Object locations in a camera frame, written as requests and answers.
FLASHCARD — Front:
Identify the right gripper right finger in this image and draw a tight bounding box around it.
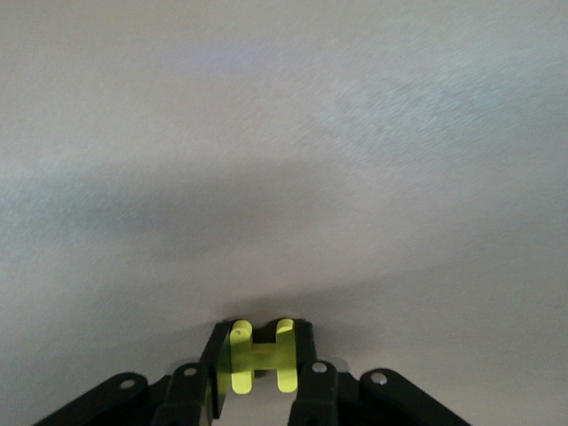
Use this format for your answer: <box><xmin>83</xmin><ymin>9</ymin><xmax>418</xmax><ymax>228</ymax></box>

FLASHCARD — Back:
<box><xmin>288</xmin><ymin>319</ymin><xmax>472</xmax><ymax>426</ymax></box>

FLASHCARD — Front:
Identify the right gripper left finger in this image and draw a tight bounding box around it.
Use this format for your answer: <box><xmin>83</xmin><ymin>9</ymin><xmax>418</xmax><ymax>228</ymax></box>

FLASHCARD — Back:
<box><xmin>26</xmin><ymin>321</ymin><xmax>235</xmax><ymax>426</ymax></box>

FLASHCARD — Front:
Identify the yellow capital letter H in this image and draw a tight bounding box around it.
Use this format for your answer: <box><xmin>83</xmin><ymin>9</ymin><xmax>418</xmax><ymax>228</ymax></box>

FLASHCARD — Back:
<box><xmin>229</xmin><ymin>318</ymin><xmax>297</xmax><ymax>396</ymax></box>

